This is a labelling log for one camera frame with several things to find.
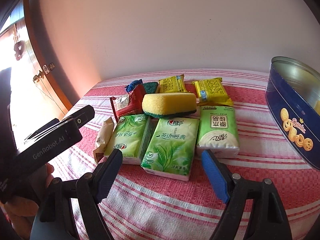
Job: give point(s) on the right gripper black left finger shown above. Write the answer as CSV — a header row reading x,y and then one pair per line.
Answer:
x,y
55,218

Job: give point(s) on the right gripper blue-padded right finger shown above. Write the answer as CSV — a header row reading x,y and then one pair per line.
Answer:
x,y
267,219

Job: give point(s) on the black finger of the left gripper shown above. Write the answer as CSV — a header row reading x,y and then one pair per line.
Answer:
x,y
66,130

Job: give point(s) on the beige snack packet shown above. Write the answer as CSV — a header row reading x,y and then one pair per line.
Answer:
x,y
102,139

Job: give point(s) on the red snack packet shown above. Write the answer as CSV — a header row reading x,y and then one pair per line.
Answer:
x,y
129,103

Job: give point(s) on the blue cloth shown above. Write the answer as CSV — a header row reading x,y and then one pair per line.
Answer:
x,y
133,84

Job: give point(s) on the green tea tissue pack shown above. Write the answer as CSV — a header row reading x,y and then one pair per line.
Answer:
x,y
131,136
171,150

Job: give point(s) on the yellow sponge green scourer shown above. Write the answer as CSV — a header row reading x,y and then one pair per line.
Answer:
x,y
167,105

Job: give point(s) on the green white tissue pack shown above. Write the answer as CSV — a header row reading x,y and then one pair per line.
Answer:
x,y
218,132

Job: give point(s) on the yellow snack packet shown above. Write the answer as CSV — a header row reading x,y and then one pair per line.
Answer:
x,y
173,84
211,92

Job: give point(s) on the green scourer sponge back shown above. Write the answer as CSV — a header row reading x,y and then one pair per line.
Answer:
x,y
150,87

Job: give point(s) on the small yellow sponge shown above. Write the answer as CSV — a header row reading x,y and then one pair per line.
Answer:
x,y
317,107

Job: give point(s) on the person's left hand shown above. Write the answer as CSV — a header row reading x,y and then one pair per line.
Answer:
x,y
15,214

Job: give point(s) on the wooden door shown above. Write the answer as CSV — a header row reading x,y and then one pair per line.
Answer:
x,y
32,104

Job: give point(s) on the door latch plate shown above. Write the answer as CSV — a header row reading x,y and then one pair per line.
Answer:
x,y
47,68

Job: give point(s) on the brass door knob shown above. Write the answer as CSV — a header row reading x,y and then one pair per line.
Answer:
x,y
38,76

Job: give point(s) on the red white striped bedsheet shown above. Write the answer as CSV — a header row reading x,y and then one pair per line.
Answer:
x,y
144,206

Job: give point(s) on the red door ornament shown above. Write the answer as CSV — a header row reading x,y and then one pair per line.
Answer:
x,y
19,49

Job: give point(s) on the blue round cookie tin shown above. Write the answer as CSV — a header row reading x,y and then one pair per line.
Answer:
x,y
291,94

